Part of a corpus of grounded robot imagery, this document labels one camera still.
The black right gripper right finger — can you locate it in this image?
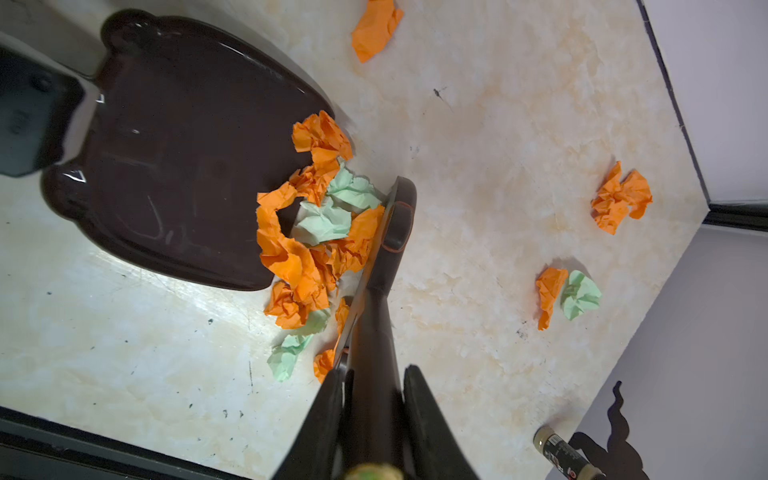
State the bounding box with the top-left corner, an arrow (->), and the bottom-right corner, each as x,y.
404,365 -> 478,480

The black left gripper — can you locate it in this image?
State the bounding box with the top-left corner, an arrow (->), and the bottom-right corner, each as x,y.
1,47 -> 84,178

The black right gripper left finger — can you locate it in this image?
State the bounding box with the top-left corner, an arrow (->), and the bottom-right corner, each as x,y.
272,368 -> 353,479

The dark brown hand brush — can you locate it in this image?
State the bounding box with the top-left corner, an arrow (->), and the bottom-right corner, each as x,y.
335,176 -> 417,479

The dark brown plastic dustpan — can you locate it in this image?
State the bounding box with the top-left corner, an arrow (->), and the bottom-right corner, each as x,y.
41,9 -> 331,291

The small dark bottle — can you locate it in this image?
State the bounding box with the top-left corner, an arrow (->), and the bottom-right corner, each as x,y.
533,425 -> 607,480

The orange green scrap front right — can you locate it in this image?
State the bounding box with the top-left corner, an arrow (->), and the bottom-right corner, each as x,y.
267,297 -> 350,383

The orange green scrap right edge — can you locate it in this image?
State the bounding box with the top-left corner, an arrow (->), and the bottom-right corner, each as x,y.
535,267 -> 602,331

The orange paper scrap pile centre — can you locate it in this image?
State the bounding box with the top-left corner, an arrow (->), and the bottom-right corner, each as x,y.
256,111 -> 385,330

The orange paper scrap far right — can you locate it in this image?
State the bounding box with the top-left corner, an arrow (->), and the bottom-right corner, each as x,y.
591,161 -> 653,235

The orange paper scrap left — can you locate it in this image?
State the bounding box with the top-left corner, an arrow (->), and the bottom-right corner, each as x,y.
351,0 -> 404,63

